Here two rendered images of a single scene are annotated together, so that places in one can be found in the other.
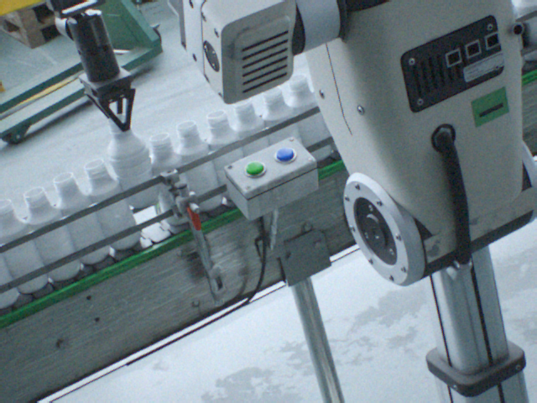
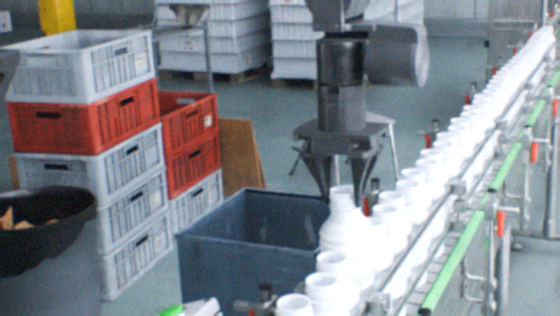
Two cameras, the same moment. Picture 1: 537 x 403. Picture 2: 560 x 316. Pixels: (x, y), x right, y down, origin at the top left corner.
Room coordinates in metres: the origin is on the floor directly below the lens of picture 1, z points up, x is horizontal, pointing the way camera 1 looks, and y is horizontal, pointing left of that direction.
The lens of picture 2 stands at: (2.38, -0.45, 1.54)
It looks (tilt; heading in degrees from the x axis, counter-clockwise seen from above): 17 degrees down; 133
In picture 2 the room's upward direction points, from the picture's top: 2 degrees counter-clockwise
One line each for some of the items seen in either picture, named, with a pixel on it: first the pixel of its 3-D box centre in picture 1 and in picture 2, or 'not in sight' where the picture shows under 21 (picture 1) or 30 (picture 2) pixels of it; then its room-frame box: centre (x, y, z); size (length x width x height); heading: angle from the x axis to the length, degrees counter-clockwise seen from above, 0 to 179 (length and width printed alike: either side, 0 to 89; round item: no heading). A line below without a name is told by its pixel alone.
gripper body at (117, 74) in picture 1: (100, 65); (341, 111); (1.80, 0.21, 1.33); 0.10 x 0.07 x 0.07; 20
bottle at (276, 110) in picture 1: (282, 130); not in sight; (1.90, -0.06, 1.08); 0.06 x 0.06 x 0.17
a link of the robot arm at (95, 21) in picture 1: (87, 30); (345, 60); (1.80, 0.21, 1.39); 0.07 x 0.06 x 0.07; 20
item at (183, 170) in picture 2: not in sight; (164, 161); (-1.03, 1.94, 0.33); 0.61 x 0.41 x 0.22; 113
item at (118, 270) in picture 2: not in sight; (105, 248); (-0.68, 1.32, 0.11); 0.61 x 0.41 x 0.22; 116
